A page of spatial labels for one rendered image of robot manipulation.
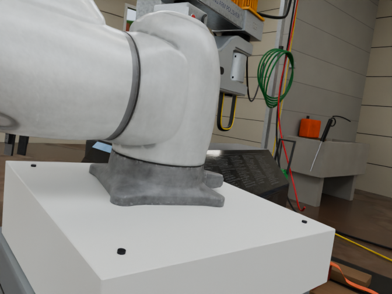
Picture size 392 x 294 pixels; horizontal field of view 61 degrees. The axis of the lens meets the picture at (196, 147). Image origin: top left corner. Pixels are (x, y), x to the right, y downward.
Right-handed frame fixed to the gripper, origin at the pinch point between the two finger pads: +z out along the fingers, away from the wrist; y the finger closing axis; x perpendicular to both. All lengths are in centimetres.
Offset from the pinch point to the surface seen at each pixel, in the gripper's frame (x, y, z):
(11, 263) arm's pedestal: -49, -47, 9
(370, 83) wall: -188, 558, -148
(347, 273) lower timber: -132, 158, 63
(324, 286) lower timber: -115, 128, 65
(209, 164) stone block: -45, 75, 1
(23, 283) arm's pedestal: -54, -50, 9
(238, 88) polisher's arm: -41, 139, -47
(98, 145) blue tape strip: 5, 54, 1
